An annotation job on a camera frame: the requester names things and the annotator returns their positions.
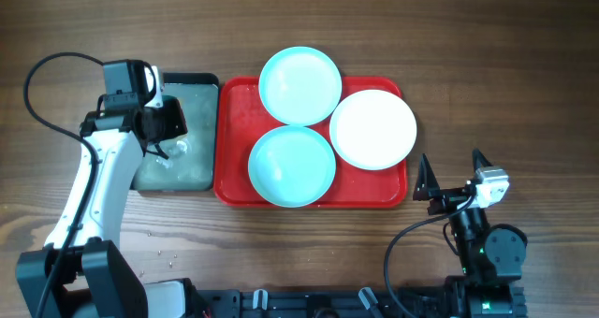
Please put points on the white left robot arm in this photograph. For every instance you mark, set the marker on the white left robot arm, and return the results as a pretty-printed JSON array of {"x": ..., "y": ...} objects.
[{"x": 80, "y": 271}]

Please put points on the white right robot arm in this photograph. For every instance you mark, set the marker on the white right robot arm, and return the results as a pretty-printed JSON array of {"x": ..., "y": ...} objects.
[{"x": 491, "y": 256}]

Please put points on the teal plate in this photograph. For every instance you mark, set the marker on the teal plate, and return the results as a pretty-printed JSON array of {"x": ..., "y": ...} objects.
[
  {"x": 300, "y": 86},
  {"x": 291, "y": 166}
]

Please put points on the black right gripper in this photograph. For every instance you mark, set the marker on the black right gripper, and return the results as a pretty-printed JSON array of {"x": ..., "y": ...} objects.
[{"x": 428, "y": 188}]

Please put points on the red plastic tray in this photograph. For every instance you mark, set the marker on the red plastic tray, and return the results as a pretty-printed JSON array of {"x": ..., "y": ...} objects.
[{"x": 242, "y": 120}]

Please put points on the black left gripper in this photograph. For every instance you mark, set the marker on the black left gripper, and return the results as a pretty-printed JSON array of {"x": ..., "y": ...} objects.
[{"x": 177, "y": 126}]

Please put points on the black water basin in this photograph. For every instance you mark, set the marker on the black water basin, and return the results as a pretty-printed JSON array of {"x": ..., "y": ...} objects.
[{"x": 190, "y": 162}]

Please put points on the white plate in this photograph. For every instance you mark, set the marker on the white plate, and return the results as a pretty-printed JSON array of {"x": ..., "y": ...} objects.
[{"x": 373, "y": 129}]

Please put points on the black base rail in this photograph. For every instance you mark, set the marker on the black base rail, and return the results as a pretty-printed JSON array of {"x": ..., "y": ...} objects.
[{"x": 327, "y": 304}]

